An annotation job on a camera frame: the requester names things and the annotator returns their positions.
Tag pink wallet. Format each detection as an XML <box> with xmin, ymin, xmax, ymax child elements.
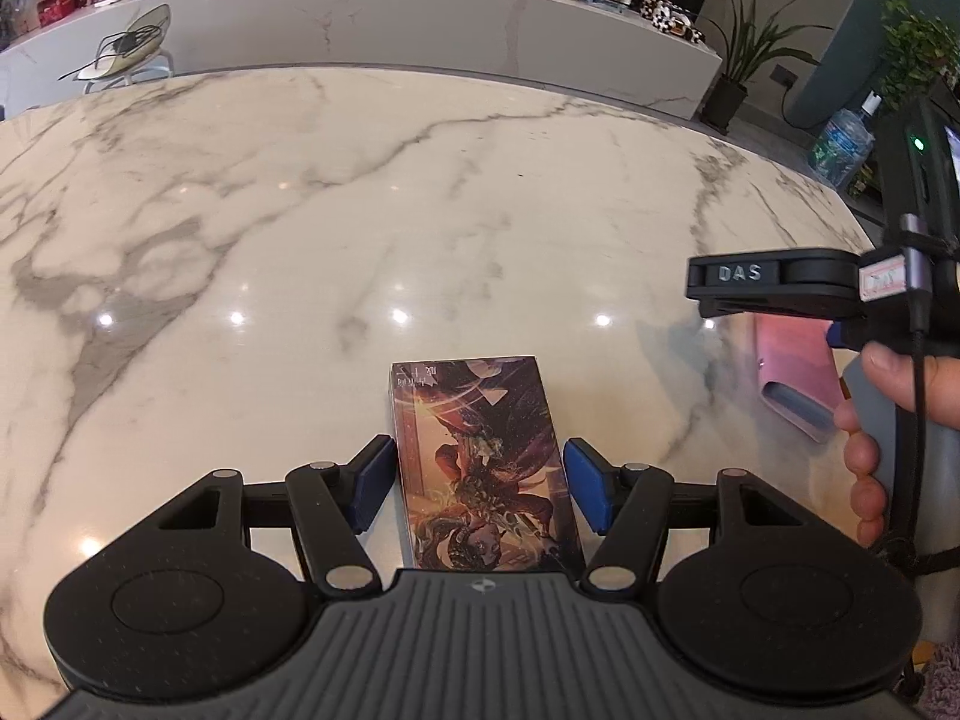
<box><xmin>754</xmin><ymin>314</ymin><xmax>844</xmax><ymax>444</ymax></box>

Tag illustrated card box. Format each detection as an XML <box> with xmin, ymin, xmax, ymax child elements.
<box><xmin>391</xmin><ymin>356</ymin><xmax>586</xmax><ymax>575</ymax></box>

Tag person right hand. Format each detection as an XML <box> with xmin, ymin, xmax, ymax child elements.
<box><xmin>835</xmin><ymin>343</ymin><xmax>958</xmax><ymax>554</ymax></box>

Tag blue water jug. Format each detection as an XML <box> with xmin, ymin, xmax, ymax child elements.
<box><xmin>807</xmin><ymin>91</ymin><xmax>882</xmax><ymax>190</ymax></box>

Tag hanging green ivy plant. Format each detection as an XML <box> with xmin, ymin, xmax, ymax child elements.
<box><xmin>880</xmin><ymin>0</ymin><xmax>958</xmax><ymax>110</ymax></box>

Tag tall potted grass plant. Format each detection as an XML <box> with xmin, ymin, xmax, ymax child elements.
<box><xmin>700</xmin><ymin>0</ymin><xmax>832</xmax><ymax>133</ymax></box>

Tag black white figurines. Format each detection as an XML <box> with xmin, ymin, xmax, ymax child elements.
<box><xmin>640</xmin><ymin>0</ymin><xmax>704</xmax><ymax>44</ymax></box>

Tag small desk fan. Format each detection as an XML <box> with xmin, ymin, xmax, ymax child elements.
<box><xmin>59</xmin><ymin>4</ymin><xmax>176</xmax><ymax>94</ymax></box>

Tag white marble tv console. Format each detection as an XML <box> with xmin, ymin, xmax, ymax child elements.
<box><xmin>2</xmin><ymin>0</ymin><xmax>721</xmax><ymax>119</ymax></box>

